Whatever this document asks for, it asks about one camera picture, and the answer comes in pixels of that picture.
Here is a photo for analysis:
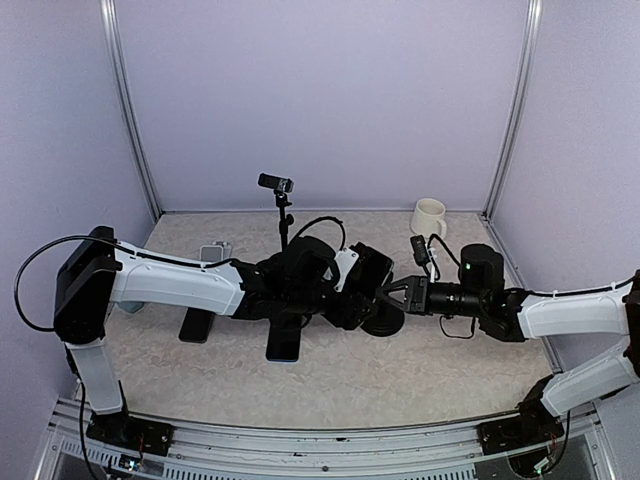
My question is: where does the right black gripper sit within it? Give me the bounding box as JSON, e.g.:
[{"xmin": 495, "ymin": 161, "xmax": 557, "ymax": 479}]
[{"xmin": 376, "ymin": 275, "xmax": 487, "ymax": 317}]

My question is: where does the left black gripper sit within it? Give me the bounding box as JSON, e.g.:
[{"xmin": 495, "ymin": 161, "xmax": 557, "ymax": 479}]
[{"xmin": 285, "ymin": 281, "xmax": 377, "ymax": 329}]

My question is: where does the blue phone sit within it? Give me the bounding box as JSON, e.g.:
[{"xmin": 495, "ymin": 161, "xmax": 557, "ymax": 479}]
[{"xmin": 266, "ymin": 325, "xmax": 301, "ymax": 363}]

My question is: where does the black tall phone stand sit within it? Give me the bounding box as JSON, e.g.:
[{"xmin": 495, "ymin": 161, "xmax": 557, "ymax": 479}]
[{"xmin": 258, "ymin": 173, "xmax": 294, "ymax": 250}]

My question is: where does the silver folding phone stand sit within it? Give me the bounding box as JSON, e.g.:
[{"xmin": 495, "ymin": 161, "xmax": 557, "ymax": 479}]
[{"xmin": 199, "ymin": 241, "xmax": 233, "ymax": 263}]

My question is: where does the black phone red case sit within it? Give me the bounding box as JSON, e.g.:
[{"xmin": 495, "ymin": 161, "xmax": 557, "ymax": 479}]
[{"xmin": 178, "ymin": 308, "xmax": 215, "ymax": 344}]

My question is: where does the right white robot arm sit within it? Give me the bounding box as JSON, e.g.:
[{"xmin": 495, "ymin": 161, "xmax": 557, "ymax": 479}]
[{"xmin": 377, "ymin": 244, "xmax": 639, "ymax": 444}]

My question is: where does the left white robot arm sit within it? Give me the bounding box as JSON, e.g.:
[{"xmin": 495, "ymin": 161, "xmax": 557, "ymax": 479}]
[{"xmin": 53, "ymin": 227, "xmax": 394, "ymax": 445}]

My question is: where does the cream ceramic mug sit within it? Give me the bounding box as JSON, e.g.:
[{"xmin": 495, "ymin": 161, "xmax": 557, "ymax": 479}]
[{"xmin": 410, "ymin": 198, "xmax": 448, "ymax": 239}]

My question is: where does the light blue mug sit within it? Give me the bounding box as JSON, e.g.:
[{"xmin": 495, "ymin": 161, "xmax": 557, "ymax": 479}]
[{"xmin": 118, "ymin": 302, "xmax": 144, "ymax": 314}]

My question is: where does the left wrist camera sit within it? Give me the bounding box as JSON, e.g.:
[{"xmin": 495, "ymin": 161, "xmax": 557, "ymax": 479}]
[{"xmin": 324, "ymin": 248, "xmax": 359, "ymax": 292}]

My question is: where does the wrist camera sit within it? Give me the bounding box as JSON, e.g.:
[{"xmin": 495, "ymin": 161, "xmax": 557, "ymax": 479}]
[
  {"xmin": 324, "ymin": 248, "xmax": 359, "ymax": 292},
  {"xmin": 410, "ymin": 235, "xmax": 441, "ymax": 282}
]

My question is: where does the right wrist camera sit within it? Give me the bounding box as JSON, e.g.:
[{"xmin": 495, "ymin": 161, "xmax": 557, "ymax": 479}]
[{"xmin": 410, "ymin": 235, "xmax": 441, "ymax": 282}]

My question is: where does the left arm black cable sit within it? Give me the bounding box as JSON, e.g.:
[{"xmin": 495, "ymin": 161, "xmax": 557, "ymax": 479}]
[{"xmin": 12, "ymin": 216, "xmax": 349, "ymax": 334}]

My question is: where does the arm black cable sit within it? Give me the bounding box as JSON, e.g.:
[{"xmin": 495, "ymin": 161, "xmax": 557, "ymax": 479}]
[
  {"xmin": 429, "ymin": 234, "xmax": 466, "ymax": 269},
  {"xmin": 12, "ymin": 216, "xmax": 349, "ymax": 334}
]

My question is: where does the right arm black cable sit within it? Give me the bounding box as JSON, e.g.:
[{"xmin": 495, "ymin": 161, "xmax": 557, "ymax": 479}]
[{"xmin": 429, "ymin": 234, "xmax": 466, "ymax": 269}]

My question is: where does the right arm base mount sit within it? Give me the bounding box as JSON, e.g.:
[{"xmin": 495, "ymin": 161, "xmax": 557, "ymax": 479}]
[{"xmin": 477, "ymin": 375, "xmax": 565, "ymax": 455}]

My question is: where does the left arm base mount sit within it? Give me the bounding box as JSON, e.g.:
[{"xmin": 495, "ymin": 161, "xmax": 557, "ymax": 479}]
[{"xmin": 86, "ymin": 394, "xmax": 174, "ymax": 457}]

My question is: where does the front aluminium rail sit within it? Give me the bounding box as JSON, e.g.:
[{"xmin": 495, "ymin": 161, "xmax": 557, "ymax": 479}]
[{"xmin": 27, "ymin": 399, "xmax": 619, "ymax": 479}]

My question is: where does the right aluminium frame post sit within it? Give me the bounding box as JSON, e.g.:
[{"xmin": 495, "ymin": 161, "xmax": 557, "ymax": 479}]
[{"xmin": 483, "ymin": 0, "xmax": 543, "ymax": 223}]

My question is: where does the aluminium frame post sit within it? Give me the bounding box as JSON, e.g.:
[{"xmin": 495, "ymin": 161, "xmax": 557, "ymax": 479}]
[
  {"xmin": 99, "ymin": 0, "xmax": 164, "ymax": 222},
  {"xmin": 483, "ymin": 0, "xmax": 543, "ymax": 223}
]

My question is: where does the left aluminium frame post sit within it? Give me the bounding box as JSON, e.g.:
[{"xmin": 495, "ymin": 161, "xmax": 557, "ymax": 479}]
[{"xmin": 99, "ymin": 0, "xmax": 164, "ymax": 222}]

